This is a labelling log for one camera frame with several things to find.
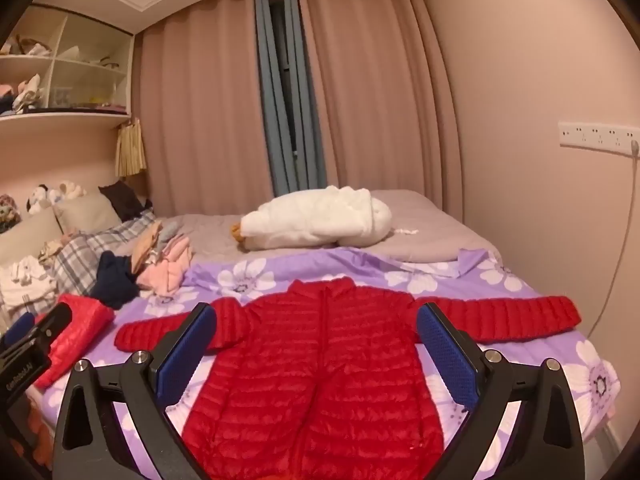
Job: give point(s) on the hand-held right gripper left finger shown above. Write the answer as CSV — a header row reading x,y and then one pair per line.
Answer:
x,y
182,355

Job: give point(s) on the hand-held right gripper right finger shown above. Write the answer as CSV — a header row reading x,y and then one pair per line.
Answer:
x,y
445,352

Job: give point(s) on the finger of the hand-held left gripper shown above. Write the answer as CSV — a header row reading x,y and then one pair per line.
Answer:
x,y
21,325
54,321

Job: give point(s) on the red down jacket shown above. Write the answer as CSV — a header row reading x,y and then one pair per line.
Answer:
x,y
320,360

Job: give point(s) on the white clothes pile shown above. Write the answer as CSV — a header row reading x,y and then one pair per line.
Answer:
x,y
25,280

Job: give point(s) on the pink folded clothes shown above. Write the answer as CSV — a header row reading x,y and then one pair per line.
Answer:
x,y
167,267

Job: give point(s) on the tan clothes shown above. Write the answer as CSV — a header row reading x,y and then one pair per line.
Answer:
x,y
146,245

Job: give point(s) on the folded red jacket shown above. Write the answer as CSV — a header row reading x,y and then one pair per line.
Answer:
x,y
80,327

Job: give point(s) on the navy garment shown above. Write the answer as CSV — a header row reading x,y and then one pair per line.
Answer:
x,y
117,280

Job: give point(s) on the crocheted flower cushion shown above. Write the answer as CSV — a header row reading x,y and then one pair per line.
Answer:
x,y
7,212

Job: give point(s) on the black and white plush toy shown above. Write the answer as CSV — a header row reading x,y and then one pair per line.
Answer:
x,y
37,200

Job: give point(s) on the white tissue scrap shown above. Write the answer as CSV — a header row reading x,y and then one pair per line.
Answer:
x,y
407,231

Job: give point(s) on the grey bed sheet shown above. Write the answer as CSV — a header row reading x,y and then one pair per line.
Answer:
x,y
425,217

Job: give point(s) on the dark brown pillow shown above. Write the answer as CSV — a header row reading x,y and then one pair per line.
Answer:
x,y
122,200

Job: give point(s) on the purple floral bed sheet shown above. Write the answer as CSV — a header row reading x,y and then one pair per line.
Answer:
x,y
310,266

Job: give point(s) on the white plush goose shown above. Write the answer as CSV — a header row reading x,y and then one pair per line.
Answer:
x,y
320,220

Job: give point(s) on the yellow tasselled cloth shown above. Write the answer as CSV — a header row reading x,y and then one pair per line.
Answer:
x,y
130,147

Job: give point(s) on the white plush on shelf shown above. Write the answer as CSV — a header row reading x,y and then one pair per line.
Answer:
x,y
27,92

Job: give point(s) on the pink curtain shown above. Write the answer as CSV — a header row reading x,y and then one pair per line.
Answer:
x,y
380,90
200,110

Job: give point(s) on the white shelf cabinet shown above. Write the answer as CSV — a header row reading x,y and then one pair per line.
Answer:
x,y
55,70

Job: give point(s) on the blue-grey curtain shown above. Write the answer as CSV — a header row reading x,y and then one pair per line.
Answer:
x,y
305,110

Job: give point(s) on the window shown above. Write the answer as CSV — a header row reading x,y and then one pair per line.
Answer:
x,y
281,70

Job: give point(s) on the white wall socket strip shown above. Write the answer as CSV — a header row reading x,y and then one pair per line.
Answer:
x,y
595,135

